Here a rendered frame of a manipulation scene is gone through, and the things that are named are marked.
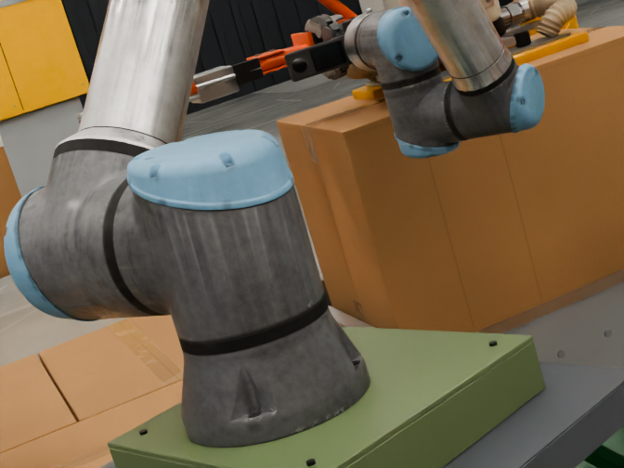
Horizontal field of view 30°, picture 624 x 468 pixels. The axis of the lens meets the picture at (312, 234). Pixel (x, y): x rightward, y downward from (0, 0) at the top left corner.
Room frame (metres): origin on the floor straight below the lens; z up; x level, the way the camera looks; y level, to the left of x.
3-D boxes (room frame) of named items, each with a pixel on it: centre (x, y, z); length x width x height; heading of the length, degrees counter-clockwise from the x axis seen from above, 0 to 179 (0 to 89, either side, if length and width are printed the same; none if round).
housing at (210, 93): (1.96, 0.09, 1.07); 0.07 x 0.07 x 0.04; 18
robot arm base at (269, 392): (1.10, 0.08, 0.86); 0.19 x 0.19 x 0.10
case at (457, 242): (2.09, -0.33, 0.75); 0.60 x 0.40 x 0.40; 104
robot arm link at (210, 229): (1.11, 0.09, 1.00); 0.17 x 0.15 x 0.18; 50
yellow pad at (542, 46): (2.01, -0.38, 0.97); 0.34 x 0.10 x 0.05; 108
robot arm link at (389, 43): (1.73, -0.20, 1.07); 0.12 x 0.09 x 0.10; 18
